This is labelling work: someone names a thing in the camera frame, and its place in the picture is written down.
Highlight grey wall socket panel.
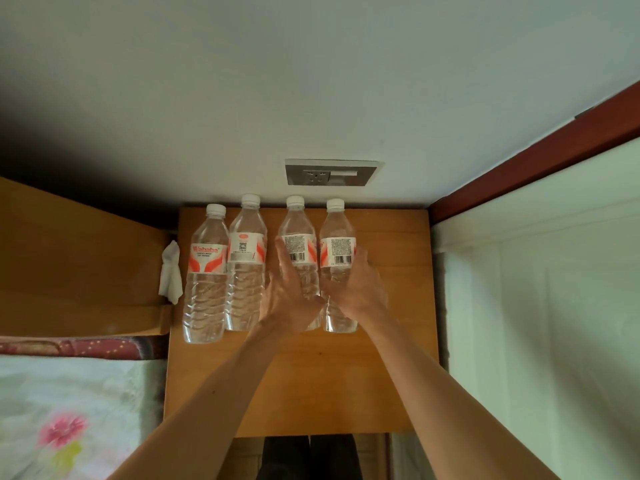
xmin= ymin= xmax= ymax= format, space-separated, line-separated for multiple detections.
xmin=285 ymin=159 xmax=385 ymax=187

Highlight floral white bedsheet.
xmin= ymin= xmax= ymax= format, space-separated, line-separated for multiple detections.
xmin=0 ymin=355 xmax=166 ymax=480

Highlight white curtain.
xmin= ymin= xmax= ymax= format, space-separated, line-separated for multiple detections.
xmin=432 ymin=140 xmax=640 ymax=480

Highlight red-brown wooden window frame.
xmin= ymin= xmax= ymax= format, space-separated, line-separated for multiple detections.
xmin=429 ymin=80 xmax=640 ymax=225

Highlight white crumpled tissue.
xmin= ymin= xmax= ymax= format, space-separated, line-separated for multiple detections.
xmin=158 ymin=240 xmax=184 ymax=305

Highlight person's left hand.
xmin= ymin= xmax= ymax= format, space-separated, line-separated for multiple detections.
xmin=260 ymin=237 xmax=326 ymax=336

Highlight clear water bottle white label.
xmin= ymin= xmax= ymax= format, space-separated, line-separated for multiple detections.
xmin=225 ymin=194 xmax=267 ymax=332

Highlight red patterned mattress edge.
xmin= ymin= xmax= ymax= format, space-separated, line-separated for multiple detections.
xmin=0 ymin=336 xmax=169 ymax=360

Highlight wooden nightstand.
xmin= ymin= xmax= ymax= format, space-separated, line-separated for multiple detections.
xmin=164 ymin=207 xmax=441 ymax=480

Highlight clear water bottle red logo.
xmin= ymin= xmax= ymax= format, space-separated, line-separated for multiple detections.
xmin=182 ymin=204 xmax=230 ymax=344

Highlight clear water bottle barcode label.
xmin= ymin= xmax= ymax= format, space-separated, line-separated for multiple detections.
xmin=319 ymin=198 xmax=360 ymax=334
xmin=277 ymin=196 xmax=323 ymax=331

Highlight person's dark trouser legs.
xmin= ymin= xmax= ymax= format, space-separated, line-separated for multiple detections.
xmin=262 ymin=435 xmax=362 ymax=480

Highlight person's right forearm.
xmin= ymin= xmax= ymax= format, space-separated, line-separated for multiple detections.
xmin=356 ymin=309 xmax=561 ymax=480

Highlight person's right hand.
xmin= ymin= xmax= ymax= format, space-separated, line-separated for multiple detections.
xmin=320 ymin=248 xmax=390 ymax=326

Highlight person's left forearm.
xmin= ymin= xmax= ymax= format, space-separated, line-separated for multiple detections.
xmin=107 ymin=320 xmax=301 ymax=480

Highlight wooden bed headboard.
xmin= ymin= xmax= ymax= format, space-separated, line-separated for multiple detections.
xmin=0 ymin=176 xmax=173 ymax=338

